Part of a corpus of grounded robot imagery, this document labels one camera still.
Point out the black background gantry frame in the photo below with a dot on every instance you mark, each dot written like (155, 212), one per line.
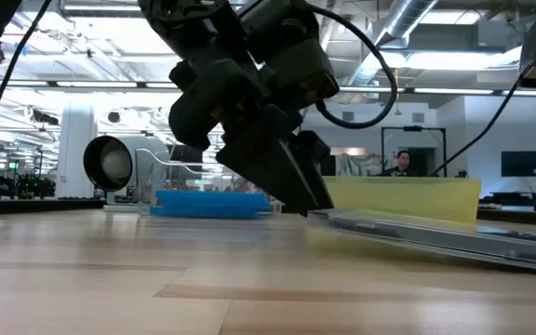
(412, 128)

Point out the clear plastic bin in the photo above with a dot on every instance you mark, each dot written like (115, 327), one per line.
(147, 186)

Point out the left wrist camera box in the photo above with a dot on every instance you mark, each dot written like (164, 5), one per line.
(305, 74)

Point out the white building column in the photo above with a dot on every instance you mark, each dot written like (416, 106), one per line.
(77, 153)

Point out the yellow plastic bin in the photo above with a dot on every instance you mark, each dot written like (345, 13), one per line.
(412, 195)

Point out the long ceiling light strip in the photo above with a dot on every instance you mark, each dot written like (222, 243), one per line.
(96, 84)

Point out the black clear jewel case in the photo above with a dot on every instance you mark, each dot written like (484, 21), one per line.
(435, 235)

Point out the round black wall speaker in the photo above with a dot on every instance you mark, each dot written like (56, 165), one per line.
(114, 116)

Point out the person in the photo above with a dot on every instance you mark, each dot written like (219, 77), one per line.
(403, 163)

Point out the silver ventilation duct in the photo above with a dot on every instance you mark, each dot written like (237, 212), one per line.
(403, 18)

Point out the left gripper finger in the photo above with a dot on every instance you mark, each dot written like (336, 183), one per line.
(268, 158)
(317, 167)

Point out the white cylindrical spotlight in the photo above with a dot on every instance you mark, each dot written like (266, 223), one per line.
(114, 163)

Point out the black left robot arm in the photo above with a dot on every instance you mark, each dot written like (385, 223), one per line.
(189, 18)

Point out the black computer monitor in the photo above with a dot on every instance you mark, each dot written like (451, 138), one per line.
(524, 163)

